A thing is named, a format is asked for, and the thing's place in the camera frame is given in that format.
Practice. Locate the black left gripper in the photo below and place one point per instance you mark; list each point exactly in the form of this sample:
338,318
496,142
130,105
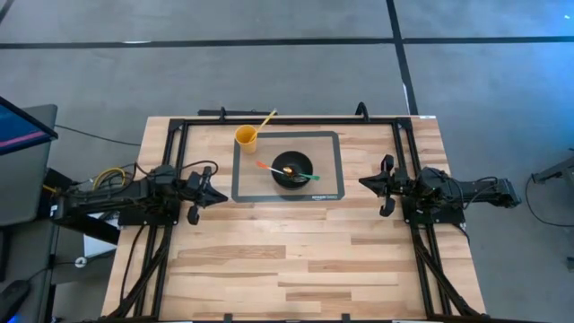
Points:
204,193

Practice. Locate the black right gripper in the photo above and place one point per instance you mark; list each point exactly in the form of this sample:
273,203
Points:
392,186

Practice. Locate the yellow cup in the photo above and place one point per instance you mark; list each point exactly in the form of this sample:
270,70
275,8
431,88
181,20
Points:
246,142

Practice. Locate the yellow chopstick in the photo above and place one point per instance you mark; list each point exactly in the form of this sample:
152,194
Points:
266,120

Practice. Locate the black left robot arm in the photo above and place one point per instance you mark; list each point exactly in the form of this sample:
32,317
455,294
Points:
112,195

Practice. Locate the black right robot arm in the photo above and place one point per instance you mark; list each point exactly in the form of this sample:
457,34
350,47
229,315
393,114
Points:
484,190

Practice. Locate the grey-edged silicone baking mat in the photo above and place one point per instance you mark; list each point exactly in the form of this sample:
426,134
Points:
251,184

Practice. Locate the black bowl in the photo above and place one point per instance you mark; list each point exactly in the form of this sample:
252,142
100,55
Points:
282,180

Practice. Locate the black clamp hook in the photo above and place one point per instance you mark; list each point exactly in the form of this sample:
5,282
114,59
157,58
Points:
362,112

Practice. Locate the black bar with clamp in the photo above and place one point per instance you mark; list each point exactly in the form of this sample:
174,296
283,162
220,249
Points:
242,112

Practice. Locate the white paper sheet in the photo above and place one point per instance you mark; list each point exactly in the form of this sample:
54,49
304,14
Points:
96,244

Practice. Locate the black diagonal beam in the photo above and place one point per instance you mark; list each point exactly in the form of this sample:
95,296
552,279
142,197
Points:
85,226

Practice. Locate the white round puck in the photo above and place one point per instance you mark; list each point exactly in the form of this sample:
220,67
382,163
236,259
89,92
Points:
80,262

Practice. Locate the computer monitor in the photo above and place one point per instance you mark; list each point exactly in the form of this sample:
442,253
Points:
18,128

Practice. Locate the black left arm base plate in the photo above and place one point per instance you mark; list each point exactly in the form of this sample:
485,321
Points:
148,220

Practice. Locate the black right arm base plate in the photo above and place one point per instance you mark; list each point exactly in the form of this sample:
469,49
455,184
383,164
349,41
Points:
444,218

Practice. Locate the black metal table frame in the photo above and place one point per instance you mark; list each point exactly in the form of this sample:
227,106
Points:
314,121

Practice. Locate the black table edge bracket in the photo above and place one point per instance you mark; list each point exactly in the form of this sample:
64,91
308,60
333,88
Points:
228,318
345,318

